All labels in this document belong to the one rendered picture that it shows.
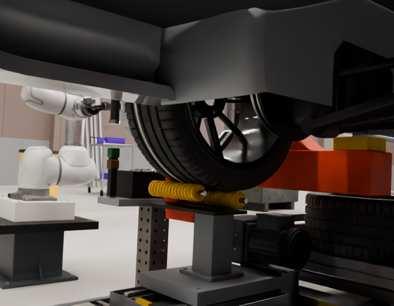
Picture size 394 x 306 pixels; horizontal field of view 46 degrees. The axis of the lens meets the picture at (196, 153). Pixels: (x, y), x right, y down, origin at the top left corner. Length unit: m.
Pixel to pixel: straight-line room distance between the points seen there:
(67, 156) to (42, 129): 9.34
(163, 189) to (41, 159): 0.98
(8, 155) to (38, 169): 9.12
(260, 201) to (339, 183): 4.96
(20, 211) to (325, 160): 1.41
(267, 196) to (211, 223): 5.27
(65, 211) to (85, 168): 0.26
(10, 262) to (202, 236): 1.13
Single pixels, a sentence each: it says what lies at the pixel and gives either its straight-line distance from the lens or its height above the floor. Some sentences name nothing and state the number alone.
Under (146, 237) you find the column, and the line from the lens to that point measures 2.09.
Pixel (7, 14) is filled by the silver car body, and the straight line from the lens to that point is 0.90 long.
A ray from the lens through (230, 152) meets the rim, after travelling 1.76.
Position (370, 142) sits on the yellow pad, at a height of 0.71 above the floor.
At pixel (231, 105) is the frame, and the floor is 0.86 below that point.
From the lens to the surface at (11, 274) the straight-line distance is 2.43.
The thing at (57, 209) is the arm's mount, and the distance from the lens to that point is 2.41.
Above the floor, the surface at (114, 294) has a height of 0.16.
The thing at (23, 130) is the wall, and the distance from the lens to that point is 11.68.
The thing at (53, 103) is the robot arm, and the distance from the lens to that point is 2.03.
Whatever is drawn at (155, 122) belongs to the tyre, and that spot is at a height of 0.72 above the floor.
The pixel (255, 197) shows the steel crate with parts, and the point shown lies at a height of 0.21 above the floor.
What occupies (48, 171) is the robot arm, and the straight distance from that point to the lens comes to 2.45.
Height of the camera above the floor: 0.59
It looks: 2 degrees up
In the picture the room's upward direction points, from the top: 3 degrees clockwise
